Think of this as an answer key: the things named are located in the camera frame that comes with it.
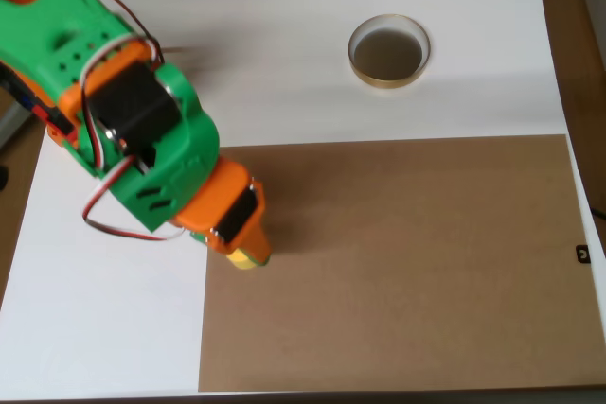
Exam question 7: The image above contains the round shallow gold-rimmed dish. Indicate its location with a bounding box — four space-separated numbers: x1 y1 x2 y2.
348 13 433 90

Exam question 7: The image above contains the small yellow plastic piece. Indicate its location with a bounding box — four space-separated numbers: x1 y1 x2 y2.
225 247 266 272

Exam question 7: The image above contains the white red servo cable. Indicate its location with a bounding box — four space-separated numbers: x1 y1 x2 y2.
81 157 187 242

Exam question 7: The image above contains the brown rectangular board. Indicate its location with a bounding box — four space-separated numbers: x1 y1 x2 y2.
197 133 606 394

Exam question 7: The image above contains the orange robot base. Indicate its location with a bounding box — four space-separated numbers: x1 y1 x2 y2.
45 122 81 150

